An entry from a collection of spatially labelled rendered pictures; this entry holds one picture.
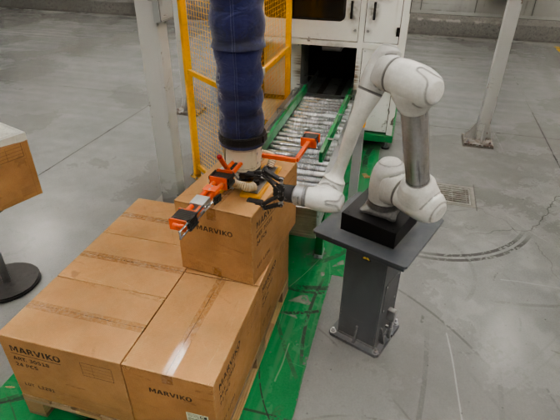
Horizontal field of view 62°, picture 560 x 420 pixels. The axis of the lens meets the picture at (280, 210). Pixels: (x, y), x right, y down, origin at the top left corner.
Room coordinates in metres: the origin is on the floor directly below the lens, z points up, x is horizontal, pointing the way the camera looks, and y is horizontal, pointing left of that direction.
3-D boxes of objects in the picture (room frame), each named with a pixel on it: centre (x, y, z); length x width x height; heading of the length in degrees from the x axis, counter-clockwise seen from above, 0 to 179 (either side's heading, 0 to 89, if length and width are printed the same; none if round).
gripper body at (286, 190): (1.72, -0.02, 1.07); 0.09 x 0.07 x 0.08; 72
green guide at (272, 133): (3.97, -0.02, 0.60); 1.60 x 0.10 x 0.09; 165
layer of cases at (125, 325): (1.85, 0.58, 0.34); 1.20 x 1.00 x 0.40; 165
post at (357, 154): (2.86, -0.52, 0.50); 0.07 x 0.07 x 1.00; 75
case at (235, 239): (2.07, 0.20, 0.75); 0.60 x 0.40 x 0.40; 159
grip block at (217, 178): (1.84, 0.26, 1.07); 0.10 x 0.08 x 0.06; 72
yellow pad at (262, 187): (2.05, 0.09, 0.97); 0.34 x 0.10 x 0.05; 162
